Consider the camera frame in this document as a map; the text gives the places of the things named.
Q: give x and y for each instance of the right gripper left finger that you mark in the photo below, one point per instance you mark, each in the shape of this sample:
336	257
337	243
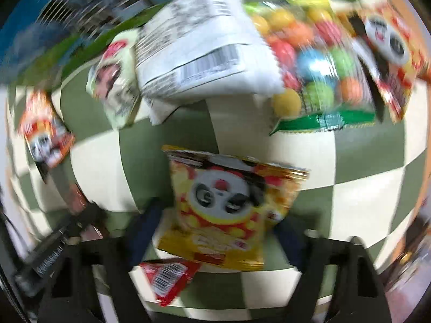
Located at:
71	294

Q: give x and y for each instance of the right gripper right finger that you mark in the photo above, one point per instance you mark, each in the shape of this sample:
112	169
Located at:
358	293

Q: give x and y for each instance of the small orange panda packet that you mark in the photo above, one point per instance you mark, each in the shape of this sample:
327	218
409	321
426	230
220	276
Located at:
48	139

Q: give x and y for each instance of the small red candy packet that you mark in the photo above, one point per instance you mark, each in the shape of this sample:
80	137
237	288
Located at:
168	279

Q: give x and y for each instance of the yellow panda snack bag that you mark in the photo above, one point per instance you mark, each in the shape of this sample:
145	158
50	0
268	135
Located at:
224	205

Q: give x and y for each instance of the pale green snack packet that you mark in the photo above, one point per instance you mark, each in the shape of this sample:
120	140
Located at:
113	80

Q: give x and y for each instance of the white barcode snack bag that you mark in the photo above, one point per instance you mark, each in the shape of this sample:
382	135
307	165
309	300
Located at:
198	49

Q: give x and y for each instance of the colourful candy balls bag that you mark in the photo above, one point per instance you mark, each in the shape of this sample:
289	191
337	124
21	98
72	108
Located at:
325	88

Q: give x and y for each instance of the orange panda snack bag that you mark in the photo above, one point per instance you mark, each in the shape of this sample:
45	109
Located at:
390	50

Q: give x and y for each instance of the cardboard box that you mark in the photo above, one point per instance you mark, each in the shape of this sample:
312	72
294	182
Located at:
34	26

